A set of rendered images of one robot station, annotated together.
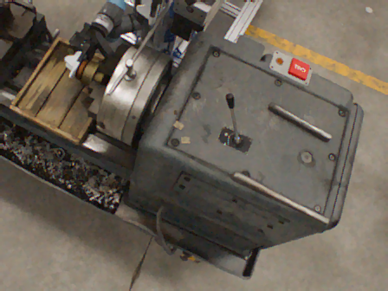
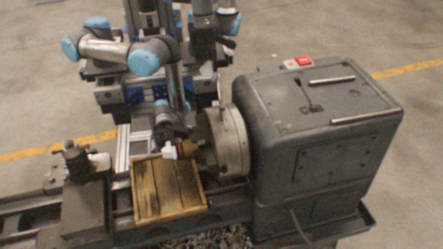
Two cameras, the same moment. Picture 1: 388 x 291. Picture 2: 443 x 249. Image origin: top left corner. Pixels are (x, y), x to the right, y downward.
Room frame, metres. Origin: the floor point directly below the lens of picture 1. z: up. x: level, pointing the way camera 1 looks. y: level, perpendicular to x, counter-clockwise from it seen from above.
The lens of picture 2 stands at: (-0.27, 0.54, 2.13)
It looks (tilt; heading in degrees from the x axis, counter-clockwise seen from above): 44 degrees down; 332
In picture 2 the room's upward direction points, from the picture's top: 2 degrees counter-clockwise
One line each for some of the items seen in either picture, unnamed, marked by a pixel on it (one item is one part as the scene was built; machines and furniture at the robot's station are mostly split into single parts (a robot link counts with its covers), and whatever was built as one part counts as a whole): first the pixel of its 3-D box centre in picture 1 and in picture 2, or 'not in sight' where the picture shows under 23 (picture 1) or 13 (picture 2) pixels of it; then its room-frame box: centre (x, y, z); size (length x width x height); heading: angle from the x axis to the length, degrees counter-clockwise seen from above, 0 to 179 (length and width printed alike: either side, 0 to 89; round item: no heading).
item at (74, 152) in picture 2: not in sight; (70, 149); (0.84, 0.62, 1.13); 0.08 x 0.08 x 0.03
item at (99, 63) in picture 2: not in sight; (105, 52); (1.36, 0.31, 1.21); 0.15 x 0.15 x 0.10
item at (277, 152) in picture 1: (245, 142); (306, 124); (0.52, -0.34, 1.06); 0.59 x 0.48 x 0.39; 75
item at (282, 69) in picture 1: (288, 71); (298, 67); (0.71, -0.41, 1.23); 0.13 x 0.08 x 0.05; 75
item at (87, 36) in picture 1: (87, 41); (165, 135); (0.77, 0.25, 1.08); 0.12 x 0.09 x 0.08; 164
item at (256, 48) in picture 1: (248, 51); (268, 71); (0.75, -0.27, 1.24); 0.09 x 0.08 x 0.03; 75
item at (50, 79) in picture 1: (67, 87); (166, 184); (0.67, 0.31, 0.89); 0.36 x 0.30 x 0.04; 165
